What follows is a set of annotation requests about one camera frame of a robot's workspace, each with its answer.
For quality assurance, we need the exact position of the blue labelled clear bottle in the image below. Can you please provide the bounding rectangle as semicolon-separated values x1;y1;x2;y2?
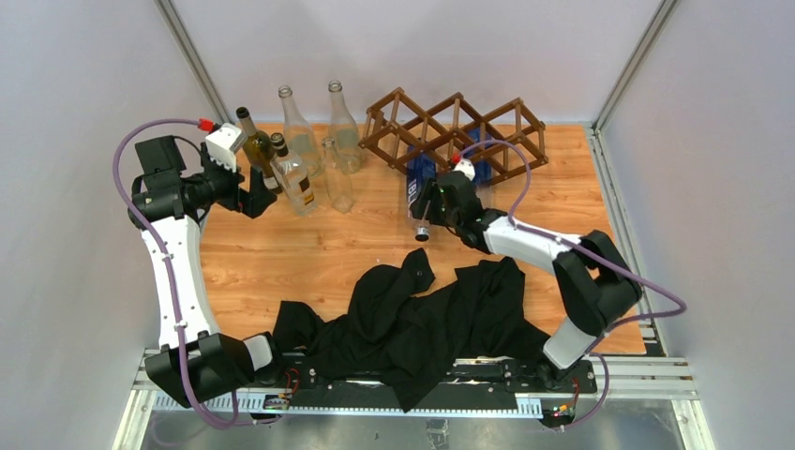
405;153;436;242

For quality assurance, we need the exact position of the small clear black-capped bottle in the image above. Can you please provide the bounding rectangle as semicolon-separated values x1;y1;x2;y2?
270;132;317;216

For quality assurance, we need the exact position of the dark green wine bottle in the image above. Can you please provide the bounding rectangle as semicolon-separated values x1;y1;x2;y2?
235;107;282;194

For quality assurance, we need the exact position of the clear bottle dark label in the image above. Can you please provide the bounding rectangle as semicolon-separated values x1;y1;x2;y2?
277;85;323;178

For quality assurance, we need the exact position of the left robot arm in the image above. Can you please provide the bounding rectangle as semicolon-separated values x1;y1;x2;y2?
129;127;288;408

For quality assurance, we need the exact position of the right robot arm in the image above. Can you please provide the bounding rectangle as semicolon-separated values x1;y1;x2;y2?
406;171;642;392

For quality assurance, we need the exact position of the brown wooden wine rack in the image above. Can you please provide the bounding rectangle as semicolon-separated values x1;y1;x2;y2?
358;87;549;186

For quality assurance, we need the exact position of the black cloth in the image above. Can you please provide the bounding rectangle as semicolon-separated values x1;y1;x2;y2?
273;248;549;378

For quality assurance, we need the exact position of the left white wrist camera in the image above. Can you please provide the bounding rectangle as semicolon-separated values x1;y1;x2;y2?
204;123;247;173

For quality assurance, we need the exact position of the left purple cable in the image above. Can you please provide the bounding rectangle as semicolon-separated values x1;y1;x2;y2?
112;118;284;431

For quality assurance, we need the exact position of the purple cable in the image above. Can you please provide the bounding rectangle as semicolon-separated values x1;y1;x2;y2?
112;118;284;431
456;139;688;431

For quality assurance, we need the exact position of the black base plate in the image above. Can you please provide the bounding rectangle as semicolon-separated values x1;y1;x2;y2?
226;351;599;412

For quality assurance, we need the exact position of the aluminium frame rail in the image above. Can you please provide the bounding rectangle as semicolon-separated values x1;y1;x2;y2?
133;349;700;418

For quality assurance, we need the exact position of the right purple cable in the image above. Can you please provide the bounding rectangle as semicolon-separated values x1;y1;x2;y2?
456;139;688;431

